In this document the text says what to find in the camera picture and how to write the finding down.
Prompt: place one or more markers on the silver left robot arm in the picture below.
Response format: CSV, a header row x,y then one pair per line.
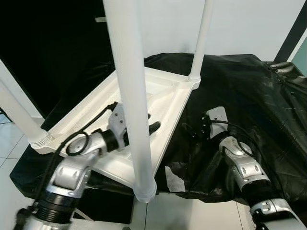
x,y
67,177

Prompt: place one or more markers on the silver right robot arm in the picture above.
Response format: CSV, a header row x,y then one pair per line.
x,y
244,167

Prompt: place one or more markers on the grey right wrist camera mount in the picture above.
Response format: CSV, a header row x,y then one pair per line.
x,y
218,117

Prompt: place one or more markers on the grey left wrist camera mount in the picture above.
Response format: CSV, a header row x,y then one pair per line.
x,y
116,122

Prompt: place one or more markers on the black box under table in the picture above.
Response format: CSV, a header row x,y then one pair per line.
x,y
108,208

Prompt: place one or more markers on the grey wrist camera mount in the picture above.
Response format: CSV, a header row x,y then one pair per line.
x,y
116,122
218,117

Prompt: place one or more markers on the black door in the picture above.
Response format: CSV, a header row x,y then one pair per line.
x,y
48,43

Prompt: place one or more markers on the black wall post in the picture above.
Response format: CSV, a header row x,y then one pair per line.
x,y
290,33

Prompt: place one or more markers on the teal glass wall panel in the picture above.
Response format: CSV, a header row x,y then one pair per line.
x,y
301,55

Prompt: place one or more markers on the black plastic cover sheet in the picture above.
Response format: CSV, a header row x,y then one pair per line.
x,y
249,120

